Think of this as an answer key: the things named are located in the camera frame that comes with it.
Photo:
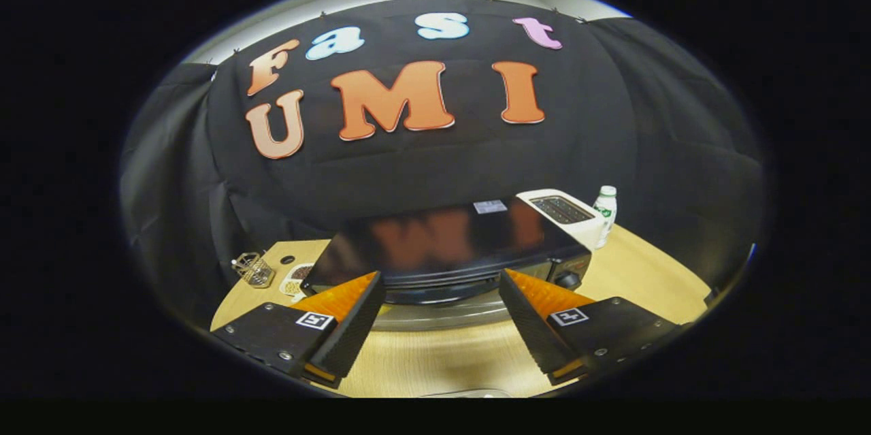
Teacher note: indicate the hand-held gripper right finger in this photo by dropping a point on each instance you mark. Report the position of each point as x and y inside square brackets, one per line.
[532, 329]

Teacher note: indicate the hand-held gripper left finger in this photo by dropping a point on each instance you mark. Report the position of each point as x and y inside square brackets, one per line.
[354, 329]

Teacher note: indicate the black toaster oven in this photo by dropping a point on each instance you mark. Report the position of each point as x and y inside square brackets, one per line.
[442, 244]

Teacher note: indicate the white slot toaster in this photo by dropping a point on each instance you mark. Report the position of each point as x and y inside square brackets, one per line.
[561, 212]

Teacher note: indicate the small patterned white dish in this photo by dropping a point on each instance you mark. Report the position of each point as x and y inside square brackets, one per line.
[296, 282]

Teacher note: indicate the white plate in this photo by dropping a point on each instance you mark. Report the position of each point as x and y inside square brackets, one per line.
[469, 393]

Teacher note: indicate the white plastic bottle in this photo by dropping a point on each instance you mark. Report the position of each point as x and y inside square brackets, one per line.
[605, 214]

